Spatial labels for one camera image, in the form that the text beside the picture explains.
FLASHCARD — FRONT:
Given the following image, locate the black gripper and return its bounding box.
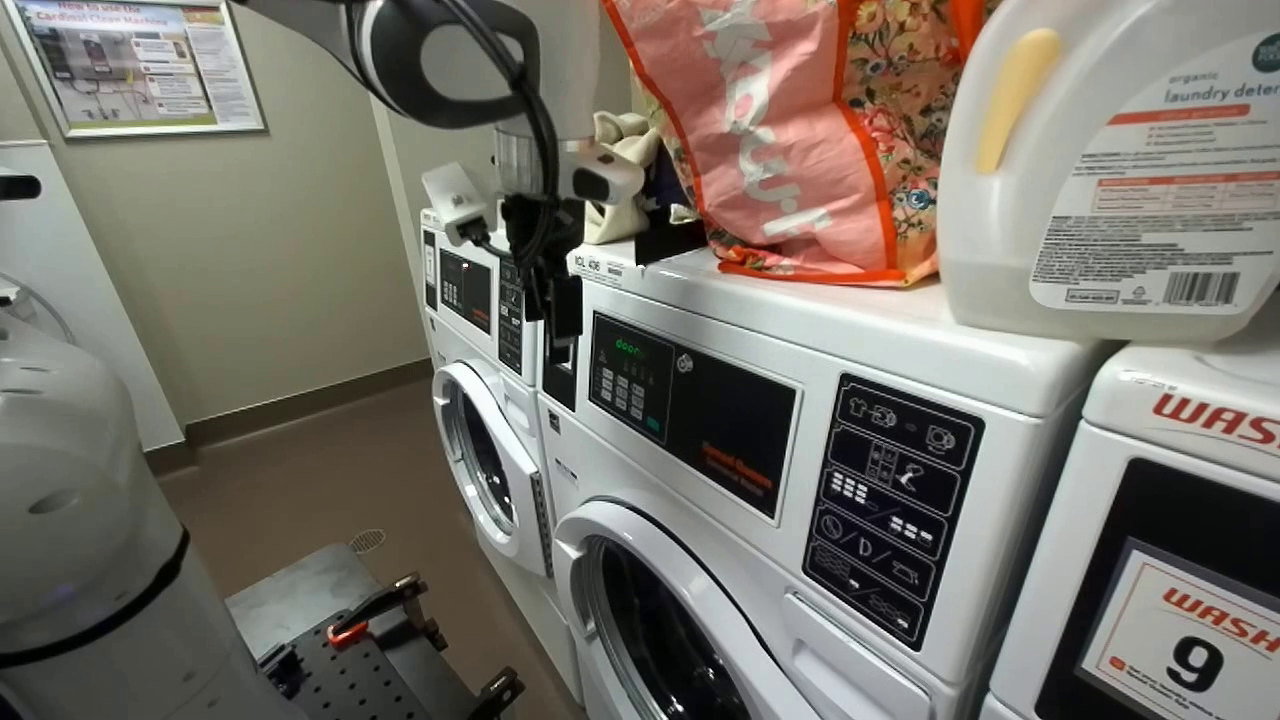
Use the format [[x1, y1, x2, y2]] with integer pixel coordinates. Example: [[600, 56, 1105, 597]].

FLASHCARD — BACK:
[[495, 193, 594, 343]]

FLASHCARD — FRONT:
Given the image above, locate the round white washer door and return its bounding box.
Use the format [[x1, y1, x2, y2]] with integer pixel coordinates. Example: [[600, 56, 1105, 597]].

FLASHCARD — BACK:
[[430, 355, 555, 582], [548, 495, 819, 720]]

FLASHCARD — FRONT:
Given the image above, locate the white front washing machine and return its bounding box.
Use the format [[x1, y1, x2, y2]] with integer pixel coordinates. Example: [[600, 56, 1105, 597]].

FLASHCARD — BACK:
[[537, 238, 1113, 720]]

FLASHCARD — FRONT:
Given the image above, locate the white front-load washing machine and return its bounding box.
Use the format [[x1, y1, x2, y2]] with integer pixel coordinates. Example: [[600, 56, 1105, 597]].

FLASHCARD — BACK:
[[417, 196, 590, 706]]

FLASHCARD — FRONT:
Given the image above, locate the white right washing machine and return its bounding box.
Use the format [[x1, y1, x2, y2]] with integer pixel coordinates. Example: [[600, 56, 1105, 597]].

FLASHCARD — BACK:
[[975, 295, 1280, 720]]

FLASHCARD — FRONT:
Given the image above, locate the black fabric item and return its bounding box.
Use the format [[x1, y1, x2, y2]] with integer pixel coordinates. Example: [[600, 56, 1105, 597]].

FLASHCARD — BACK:
[[633, 133, 718, 270]]

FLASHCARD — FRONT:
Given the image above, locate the pink floral laundry bag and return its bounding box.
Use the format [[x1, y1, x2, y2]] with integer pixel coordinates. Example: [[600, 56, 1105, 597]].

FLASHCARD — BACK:
[[600, 0, 1001, 294]]

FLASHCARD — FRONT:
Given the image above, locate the black orange clamp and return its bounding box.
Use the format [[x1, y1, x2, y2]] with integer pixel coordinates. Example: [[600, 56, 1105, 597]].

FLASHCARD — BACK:
[[320, 572, 452, 661]]

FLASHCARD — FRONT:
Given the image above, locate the gray metal cart platform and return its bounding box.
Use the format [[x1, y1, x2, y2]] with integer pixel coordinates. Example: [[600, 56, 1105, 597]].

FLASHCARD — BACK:
[[220, 535, 452, 671]]

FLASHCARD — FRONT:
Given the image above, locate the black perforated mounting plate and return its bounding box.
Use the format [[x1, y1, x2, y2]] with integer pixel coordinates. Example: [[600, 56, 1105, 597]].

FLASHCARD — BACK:
[[256, 617, 487, 720]]

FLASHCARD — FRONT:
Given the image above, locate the white laundry detergent jug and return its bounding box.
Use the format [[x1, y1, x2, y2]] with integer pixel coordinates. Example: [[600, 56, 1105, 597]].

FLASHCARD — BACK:
[[936, 0, 1280, 348]]

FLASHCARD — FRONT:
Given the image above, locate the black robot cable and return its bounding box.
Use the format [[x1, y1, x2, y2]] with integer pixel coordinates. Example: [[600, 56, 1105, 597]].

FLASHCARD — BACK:
[[431, 0, 570, 216]]

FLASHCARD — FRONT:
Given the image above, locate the framed wall poster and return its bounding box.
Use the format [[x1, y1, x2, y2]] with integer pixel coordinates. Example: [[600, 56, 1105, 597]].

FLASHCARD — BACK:
[[5, 0, 270, 145]]

